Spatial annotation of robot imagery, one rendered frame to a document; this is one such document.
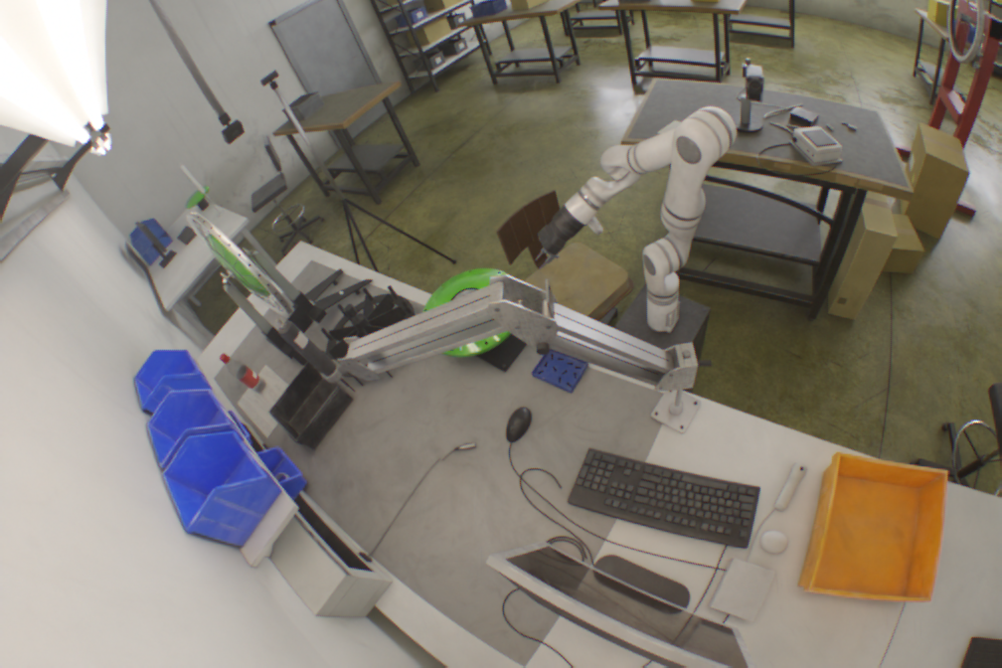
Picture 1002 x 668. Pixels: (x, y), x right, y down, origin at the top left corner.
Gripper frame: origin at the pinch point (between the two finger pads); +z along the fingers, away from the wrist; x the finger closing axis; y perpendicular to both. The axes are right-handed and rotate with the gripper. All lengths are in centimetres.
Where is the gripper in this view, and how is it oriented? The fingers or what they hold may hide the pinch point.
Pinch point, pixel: (538, 263)
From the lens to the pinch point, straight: 112.6
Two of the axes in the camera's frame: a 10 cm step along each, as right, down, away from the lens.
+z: -6.1, 6.4, 4.7
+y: -7.7, -3.2, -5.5
